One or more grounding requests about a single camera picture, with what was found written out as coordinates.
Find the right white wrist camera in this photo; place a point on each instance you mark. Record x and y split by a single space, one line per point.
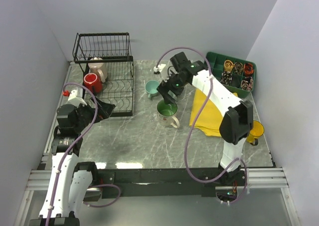
161 70

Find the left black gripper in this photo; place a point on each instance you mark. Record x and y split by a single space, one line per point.
104 110

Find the white floral mug green interior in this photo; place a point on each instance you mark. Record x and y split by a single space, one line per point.
166 114

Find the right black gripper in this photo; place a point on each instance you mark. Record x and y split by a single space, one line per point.
165 87

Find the yellow cup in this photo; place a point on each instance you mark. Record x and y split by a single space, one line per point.
256 132

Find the black base beam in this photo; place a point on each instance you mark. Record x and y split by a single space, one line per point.
164 182

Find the yellow folded cloth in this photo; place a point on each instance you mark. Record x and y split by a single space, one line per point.
210 118

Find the pink mug purple interior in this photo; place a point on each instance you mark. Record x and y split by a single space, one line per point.
99 68

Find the small teal cup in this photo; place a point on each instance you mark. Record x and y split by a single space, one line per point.
151 88

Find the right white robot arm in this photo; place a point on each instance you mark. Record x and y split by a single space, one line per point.
237 121

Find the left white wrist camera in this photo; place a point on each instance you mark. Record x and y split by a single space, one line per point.
75 97

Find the black wire dish rack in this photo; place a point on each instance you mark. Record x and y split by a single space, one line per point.
114 51

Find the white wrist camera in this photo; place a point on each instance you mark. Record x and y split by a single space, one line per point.
75 97
161 70

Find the green compartment organizer tray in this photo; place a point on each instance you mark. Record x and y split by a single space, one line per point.
237 75

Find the red mug white squiggles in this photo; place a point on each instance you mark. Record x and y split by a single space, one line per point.
92 82

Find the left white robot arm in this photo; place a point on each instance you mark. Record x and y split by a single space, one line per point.
70 178

